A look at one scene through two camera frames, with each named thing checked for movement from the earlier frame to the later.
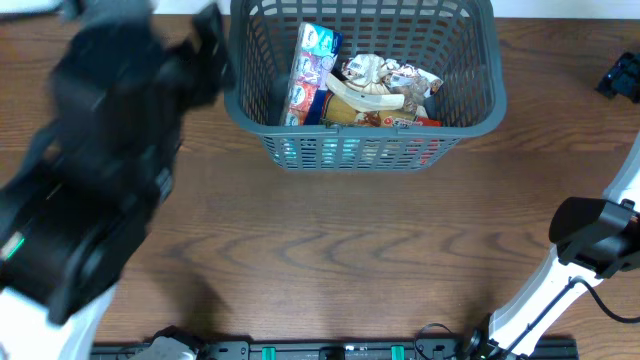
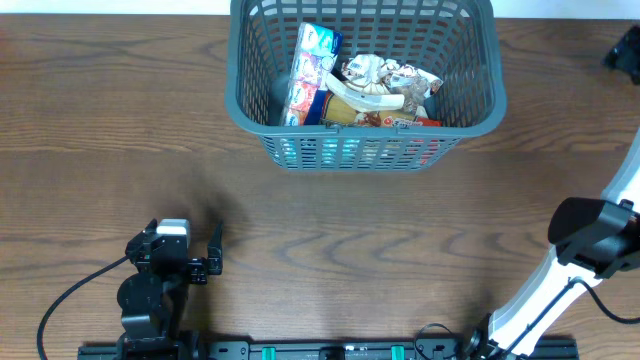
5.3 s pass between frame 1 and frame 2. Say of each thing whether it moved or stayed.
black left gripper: moved
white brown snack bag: stayed
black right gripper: moved
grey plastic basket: stayed
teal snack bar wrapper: stayed
